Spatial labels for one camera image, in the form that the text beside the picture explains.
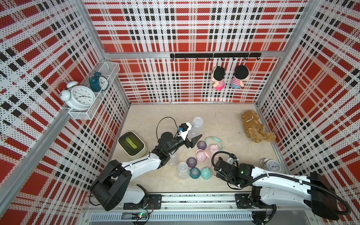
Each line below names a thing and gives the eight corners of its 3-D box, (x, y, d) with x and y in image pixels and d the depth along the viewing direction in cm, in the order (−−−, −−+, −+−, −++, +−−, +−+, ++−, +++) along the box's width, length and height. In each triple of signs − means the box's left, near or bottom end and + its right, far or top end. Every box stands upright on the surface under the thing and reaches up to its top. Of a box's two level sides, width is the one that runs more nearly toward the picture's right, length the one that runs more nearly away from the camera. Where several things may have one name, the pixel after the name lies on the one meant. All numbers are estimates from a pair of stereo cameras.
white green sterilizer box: (118, 144, 99) (114, 139, 93) (132, 134, 104) (129, 128, 98) (136, 163, 90) (132, 158, 84) (149, 151, 95) (147, 146, 90)
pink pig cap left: (193, 158, 91) (193, 155, 87) (198, 150, 94) (198, 147, 91) (203, 163, 89) (203, 160, 85) (207, 155, 92) (208, 152, 88)
